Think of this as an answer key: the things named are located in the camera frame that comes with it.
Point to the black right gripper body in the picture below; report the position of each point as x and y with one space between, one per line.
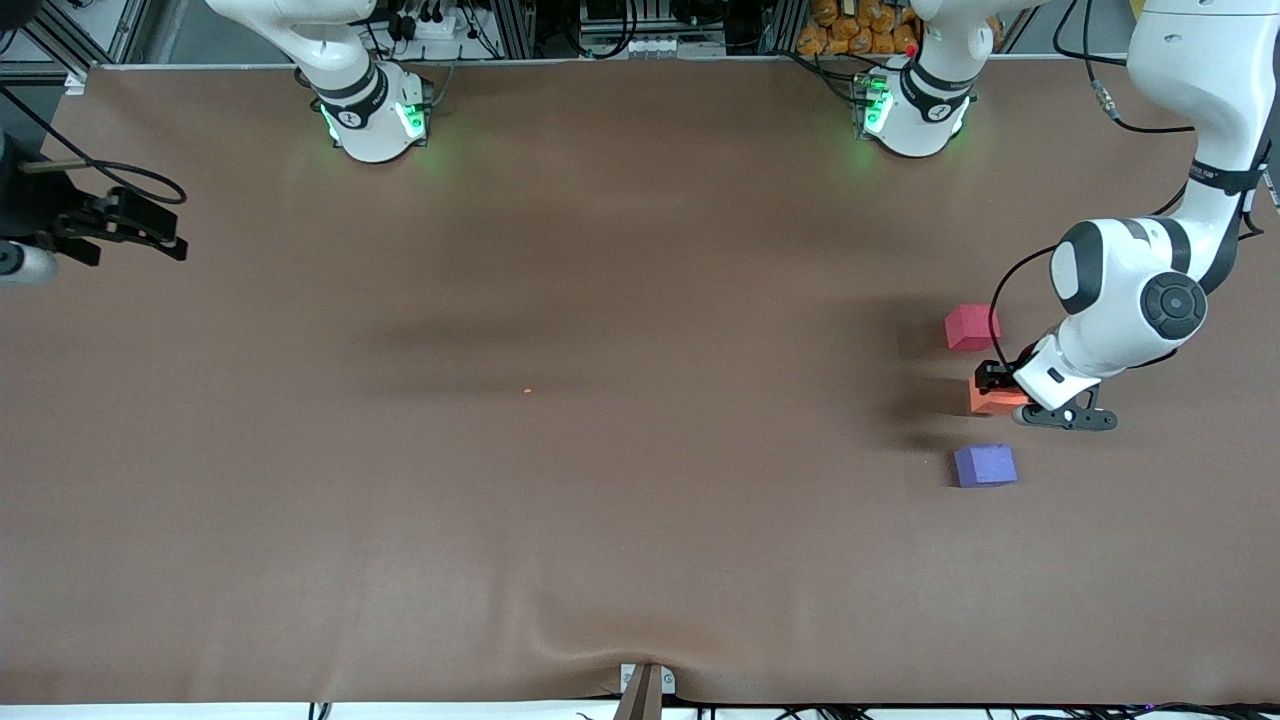
38 213

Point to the orange foam block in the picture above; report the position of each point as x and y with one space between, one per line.
990 403

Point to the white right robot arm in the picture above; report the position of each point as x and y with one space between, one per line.
365 105

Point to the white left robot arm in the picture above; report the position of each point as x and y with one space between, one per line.
1130 300

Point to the red foam block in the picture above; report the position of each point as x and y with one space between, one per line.
970 326

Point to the purple foam block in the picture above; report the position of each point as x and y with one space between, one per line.
985 465

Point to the white power strip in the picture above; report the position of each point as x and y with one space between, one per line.
430 25

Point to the bag of orange objects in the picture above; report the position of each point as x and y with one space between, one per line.
858 25

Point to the brown table cover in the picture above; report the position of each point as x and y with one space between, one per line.
640 550

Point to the aluminium corner bracket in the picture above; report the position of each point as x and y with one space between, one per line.
76 78

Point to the metal bracket with brown post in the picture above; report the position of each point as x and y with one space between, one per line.
646 690

